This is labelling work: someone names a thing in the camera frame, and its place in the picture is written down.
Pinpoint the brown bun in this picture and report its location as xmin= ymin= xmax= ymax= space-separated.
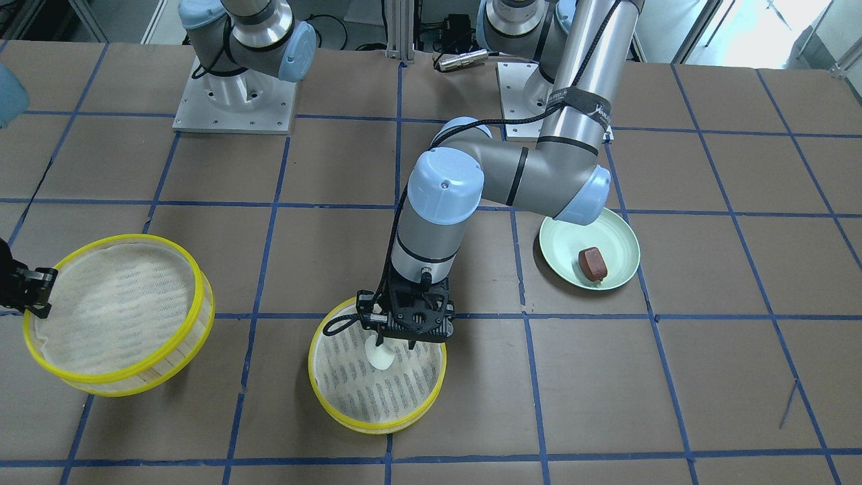
xmin=578 ymin=247 xmax=607 ymax=282

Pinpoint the white steamed bun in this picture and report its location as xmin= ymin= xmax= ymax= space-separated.
xmin=364 ymin=334 xmax=396 ymax=370

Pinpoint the aluminium frame post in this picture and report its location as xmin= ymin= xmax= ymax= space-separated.
xmin=384 ymin=0 xmax=416 ymax=65

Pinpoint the light green plate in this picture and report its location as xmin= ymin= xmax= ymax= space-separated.
xmin=539 ymin=208 xmax=640 ymax=290

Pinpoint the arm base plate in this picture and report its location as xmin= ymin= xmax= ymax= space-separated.
xmin=172 ymin=70 xmax=298 ymax=135
xmin=497 ymin=62 xmax=617 ymax=141

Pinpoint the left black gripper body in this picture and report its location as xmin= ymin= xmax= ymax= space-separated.
xmin=355 ymin=276 xmax=455 ymax=343

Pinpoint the silver cylindrical connector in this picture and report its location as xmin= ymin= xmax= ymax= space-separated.
xmin=433 ymin=49 xmax=490 ymax=73

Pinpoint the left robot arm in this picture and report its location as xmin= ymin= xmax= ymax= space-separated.
xmin=344 ymin=1 xmax=643 ymax=351

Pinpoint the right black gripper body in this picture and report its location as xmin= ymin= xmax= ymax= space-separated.
xmin=1 ymin=239 xmax=59 ymax=317

